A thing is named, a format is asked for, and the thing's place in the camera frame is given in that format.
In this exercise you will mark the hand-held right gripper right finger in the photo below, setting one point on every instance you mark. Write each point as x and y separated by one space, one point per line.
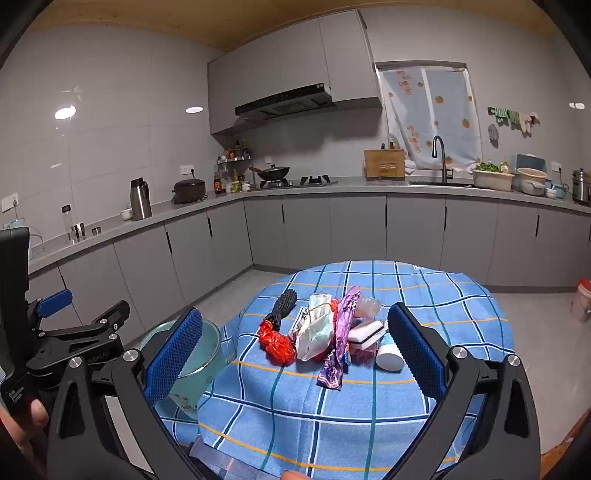
415 350

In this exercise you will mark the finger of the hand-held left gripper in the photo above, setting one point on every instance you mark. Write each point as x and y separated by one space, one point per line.
106 320
55 301

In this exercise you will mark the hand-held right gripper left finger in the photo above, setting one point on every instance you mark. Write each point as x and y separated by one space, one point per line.
173 355

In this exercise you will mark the pale green trash bin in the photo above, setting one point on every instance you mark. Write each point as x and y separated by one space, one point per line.
205 362

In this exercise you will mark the white wrapper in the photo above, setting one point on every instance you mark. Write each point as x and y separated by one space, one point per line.
314 337

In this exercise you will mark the person's left hand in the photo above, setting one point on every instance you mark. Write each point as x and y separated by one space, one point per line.
34 413

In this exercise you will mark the person's right hand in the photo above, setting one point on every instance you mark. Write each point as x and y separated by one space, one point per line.
294 476

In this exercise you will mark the pink packet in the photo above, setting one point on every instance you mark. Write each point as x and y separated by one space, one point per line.
364 355

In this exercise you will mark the white sponge block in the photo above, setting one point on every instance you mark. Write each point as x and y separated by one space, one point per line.
364 333

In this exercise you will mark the small metal cup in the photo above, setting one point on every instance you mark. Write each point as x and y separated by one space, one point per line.
79 230

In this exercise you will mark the pale green kettle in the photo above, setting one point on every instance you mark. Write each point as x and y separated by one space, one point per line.
16 225

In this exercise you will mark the purple foil wrapper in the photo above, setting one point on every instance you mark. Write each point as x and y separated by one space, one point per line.
344 323

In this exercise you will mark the small white bowl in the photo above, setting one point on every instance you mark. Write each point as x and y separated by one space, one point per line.
126 214

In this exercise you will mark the small black and white card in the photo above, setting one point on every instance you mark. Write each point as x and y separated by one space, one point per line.
302 317

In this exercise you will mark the grey kitchen base cabinets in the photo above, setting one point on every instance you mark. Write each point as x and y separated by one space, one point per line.
360 230

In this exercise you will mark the blue plaid tablecloth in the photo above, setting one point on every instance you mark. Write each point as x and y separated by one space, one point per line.
300 415

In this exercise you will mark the black cooking pot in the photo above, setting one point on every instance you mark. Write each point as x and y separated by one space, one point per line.
189 191

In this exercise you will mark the red and white bucket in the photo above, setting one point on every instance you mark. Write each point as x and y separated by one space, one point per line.
582 300

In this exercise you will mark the dark sauce bottle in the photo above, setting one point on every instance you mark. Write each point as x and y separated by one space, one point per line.
217 183

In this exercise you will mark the white plastic basin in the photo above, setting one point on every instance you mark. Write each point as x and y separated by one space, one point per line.
491 180

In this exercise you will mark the black kitchen faucet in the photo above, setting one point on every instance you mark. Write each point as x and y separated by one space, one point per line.
447 166

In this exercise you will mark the gas stove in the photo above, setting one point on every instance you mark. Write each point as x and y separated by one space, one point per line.
316 180

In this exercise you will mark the green vegetables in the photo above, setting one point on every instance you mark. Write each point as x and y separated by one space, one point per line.
487 166

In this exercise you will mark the beige pot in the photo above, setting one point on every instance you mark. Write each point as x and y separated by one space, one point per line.
532 182

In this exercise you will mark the black wok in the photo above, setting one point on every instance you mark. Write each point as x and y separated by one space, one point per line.
274 173

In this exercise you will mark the corner spice rack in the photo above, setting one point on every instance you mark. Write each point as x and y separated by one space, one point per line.
235 154

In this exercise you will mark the grey blue dish box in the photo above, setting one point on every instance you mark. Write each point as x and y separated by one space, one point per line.
531 160

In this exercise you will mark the hanging grey scrubber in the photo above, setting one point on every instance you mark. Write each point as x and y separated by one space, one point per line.
494 134

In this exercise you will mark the steel steamer pot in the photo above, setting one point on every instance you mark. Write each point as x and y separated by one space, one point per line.
581 187

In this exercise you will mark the white printed curtain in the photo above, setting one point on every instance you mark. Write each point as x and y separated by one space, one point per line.
415 115

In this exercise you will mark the black range hood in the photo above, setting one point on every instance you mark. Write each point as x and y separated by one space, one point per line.
281 100

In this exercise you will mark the grey upper cabinets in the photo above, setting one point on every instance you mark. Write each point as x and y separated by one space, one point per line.
277 69

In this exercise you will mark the white wall socket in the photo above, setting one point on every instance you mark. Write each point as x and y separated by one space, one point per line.
187 170

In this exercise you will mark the green wall hook rack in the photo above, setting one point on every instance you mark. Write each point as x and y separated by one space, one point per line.
508 114

